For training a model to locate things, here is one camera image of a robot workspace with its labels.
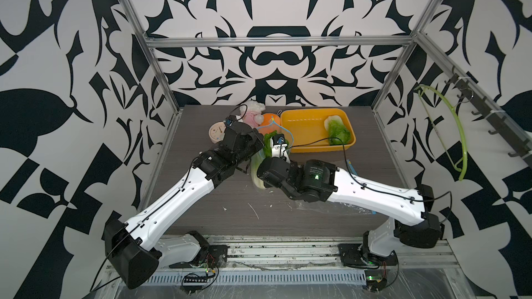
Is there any chinese cabbage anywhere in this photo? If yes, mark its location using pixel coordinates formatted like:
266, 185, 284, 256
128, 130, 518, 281
263, 130, 277, 158
324, 116, 351, 145
251, 149, 269, 191

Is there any clear zipper bag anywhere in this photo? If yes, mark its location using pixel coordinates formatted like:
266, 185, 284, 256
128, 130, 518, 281
295, 160, 375, 215
251, 115, 294, 190

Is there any yellow plastic tray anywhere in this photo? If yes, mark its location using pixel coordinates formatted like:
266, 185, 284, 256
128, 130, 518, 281
281, 107, 356, 153

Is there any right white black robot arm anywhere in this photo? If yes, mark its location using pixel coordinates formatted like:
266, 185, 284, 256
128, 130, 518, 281
257, 157, 442, 268

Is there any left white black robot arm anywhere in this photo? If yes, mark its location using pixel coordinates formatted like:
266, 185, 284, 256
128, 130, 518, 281
103, 119, 264, 289

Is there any small pink round clock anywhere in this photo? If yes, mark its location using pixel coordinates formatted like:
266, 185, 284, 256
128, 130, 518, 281
209, 121, 226, 143

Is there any white teddy bear pink shirt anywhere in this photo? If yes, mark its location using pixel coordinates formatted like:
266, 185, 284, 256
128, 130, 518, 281
239, 100, 266, 128

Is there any orange plush toy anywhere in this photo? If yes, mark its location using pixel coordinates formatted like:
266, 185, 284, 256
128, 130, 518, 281
258, 113, 281, 135

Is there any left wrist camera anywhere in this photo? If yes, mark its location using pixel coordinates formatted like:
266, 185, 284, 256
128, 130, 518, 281
224, 115, 238, 126

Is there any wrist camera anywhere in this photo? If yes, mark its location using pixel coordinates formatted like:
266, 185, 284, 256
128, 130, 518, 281
270, 134, 290, 163
224, 115, 238, 126

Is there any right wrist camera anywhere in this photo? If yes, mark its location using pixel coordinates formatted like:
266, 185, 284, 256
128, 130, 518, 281
270, 134, 290, 163

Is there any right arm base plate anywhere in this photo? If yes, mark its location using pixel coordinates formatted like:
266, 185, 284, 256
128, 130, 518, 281
337, 231, 398, 270

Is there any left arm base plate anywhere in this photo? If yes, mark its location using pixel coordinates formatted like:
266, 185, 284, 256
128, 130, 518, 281
168, 231, 229, 269

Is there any aluminium frame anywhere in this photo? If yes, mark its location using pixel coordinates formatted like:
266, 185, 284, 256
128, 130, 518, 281
120, 0, 531, 298

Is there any black wall hook rack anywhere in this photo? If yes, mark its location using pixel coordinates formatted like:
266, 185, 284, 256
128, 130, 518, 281
443, 66, 531, 167

